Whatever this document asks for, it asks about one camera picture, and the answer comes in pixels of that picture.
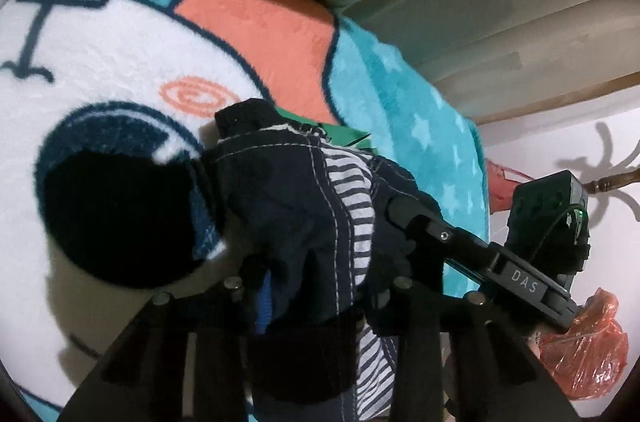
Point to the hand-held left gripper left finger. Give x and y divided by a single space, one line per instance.
263 302

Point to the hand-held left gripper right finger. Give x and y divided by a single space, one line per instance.
417 327

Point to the beige padded headboard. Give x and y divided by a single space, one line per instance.
500 27

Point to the red cloth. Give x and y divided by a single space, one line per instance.
502 187

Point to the striped navy pants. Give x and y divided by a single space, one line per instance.
300 212

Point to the orange plastic bag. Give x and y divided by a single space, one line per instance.
585 352

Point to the teal cartoon printed blanket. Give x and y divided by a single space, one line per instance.
125 52

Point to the wooden coat rack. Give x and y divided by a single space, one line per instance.
615 181

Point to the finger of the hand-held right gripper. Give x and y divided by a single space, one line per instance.
430 229

